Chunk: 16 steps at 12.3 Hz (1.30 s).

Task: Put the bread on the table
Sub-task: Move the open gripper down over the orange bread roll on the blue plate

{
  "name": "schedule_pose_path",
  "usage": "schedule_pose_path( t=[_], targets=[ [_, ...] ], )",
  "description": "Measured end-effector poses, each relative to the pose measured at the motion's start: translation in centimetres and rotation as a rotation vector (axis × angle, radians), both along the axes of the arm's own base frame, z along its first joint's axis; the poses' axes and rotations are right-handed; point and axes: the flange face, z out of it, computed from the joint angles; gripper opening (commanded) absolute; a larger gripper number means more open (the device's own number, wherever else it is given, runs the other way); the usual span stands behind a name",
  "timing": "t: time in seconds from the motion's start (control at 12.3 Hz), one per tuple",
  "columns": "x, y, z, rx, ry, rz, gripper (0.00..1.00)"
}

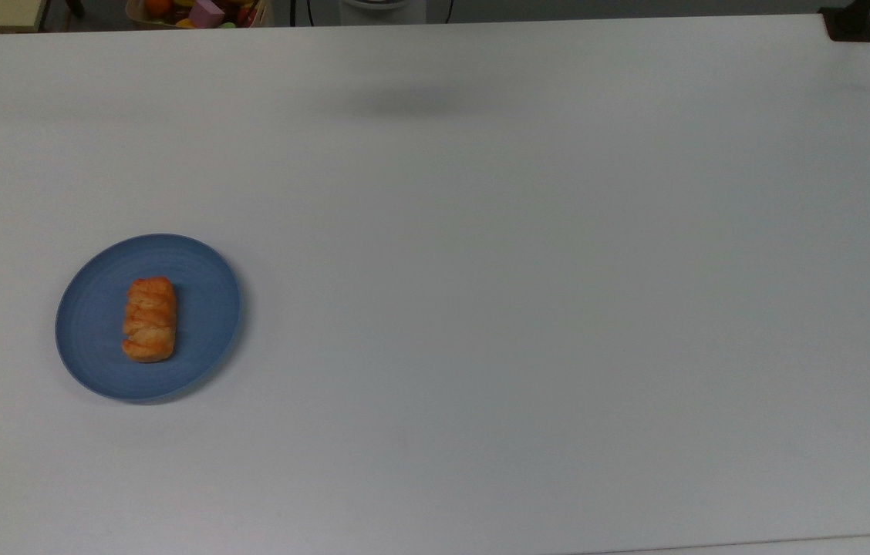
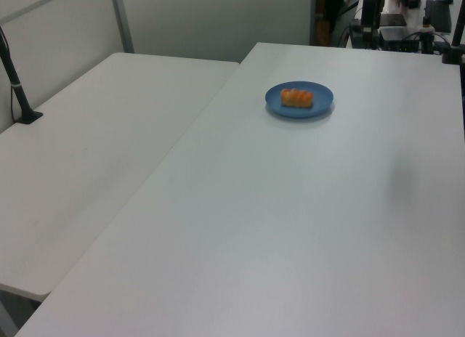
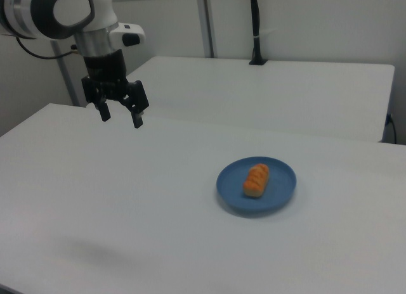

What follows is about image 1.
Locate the golden braided bread pastry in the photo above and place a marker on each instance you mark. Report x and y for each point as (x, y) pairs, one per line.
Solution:
(149, 320)

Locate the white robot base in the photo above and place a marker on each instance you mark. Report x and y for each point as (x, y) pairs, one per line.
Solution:
(382, 9)

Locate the round blue plate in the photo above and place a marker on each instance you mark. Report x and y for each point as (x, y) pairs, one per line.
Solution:
(204, 308)

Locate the beige basket of toys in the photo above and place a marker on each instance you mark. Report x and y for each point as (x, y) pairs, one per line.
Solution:
(259, 14)

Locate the pink toy block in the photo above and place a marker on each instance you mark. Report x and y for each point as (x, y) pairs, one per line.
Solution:
(207, 14)

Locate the orange toy fruit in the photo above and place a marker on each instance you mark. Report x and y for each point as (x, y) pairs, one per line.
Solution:
(158, 6)

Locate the black table clamp mount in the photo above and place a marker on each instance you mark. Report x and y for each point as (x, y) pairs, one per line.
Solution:
(850, 25)

